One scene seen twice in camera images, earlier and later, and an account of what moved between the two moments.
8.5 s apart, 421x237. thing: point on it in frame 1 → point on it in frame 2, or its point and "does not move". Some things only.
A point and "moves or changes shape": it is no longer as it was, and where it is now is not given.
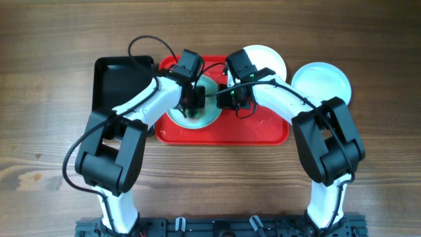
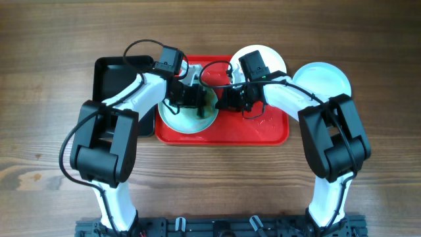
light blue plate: x=322 y=81 does not move
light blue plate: x=212 y=112 moves or changes shape
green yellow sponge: x=194 y=114 → x=209 y=99
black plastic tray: x=118 y=79 does not move
